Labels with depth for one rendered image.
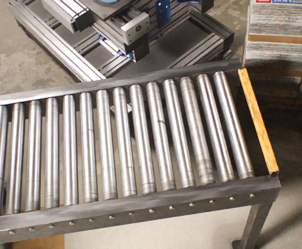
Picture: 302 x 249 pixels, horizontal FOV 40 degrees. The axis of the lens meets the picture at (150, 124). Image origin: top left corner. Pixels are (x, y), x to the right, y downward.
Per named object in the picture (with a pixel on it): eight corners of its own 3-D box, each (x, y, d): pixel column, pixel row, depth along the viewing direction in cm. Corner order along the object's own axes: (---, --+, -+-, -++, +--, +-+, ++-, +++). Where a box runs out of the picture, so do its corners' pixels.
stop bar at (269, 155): (246, 70, 155) (246, 67, 153) (280, 174, 132) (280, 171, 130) (237, 71, 155) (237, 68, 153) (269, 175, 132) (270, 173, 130)
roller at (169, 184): (155, 88, 162) (160, 80, 158) (174, 199, 137) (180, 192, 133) (143, 86, 160) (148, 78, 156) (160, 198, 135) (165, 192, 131)
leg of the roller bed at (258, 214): (249, 243, 200) (270, 187, 142) (252, 255, 196) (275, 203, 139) (237, 245, 200) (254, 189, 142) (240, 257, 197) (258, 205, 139)
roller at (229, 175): (202, 80, 162) (210, 73, 159) (230, 190, 137) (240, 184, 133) (193, 77, 159) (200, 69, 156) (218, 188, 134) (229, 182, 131)
